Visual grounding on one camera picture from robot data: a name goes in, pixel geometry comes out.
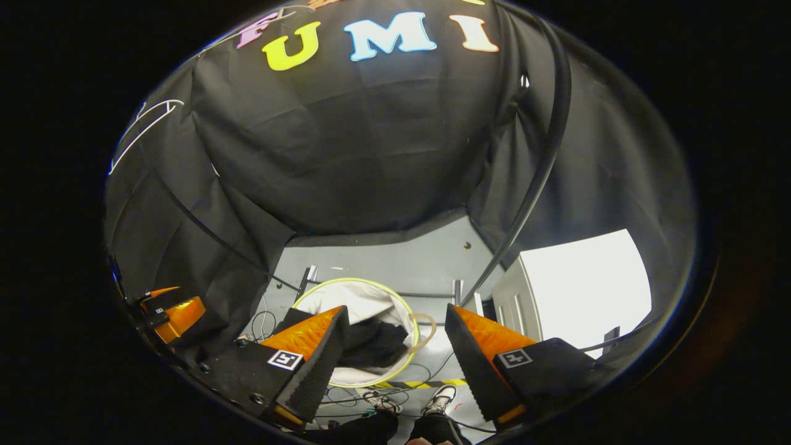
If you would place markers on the white laundry hamper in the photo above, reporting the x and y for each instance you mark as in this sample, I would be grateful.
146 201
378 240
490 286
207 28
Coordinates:
352 300

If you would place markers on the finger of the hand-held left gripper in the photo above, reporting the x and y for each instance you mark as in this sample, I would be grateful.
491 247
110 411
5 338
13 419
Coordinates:
162 292
182 318

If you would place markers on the black backdrop cloth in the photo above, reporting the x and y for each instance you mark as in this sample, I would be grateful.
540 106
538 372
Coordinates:
371 154

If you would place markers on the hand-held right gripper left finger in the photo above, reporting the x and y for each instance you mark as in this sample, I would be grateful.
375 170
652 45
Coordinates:
312 371

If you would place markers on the person's left shoe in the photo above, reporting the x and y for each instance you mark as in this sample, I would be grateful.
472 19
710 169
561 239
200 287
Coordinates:
381 402

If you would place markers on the black jacket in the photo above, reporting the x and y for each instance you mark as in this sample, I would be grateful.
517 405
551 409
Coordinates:
374 343

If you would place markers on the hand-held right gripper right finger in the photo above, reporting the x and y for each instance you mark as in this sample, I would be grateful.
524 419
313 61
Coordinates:
476 364

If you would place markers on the person's right shoe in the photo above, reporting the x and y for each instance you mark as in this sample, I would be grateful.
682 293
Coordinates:
440 400

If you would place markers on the person's right leg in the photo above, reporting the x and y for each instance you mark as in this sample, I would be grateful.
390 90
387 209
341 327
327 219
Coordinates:
435 429

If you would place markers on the person's shoe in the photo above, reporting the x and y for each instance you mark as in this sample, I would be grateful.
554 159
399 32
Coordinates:
440 400
381 402

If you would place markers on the white cabinet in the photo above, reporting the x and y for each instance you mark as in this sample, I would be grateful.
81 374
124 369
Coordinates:
581 290

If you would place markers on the yellow black floor tape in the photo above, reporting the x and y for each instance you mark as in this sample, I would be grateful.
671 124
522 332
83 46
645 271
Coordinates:
426 384

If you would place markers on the white clothes hanger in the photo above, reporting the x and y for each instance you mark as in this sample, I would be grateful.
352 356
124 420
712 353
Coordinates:
143 133

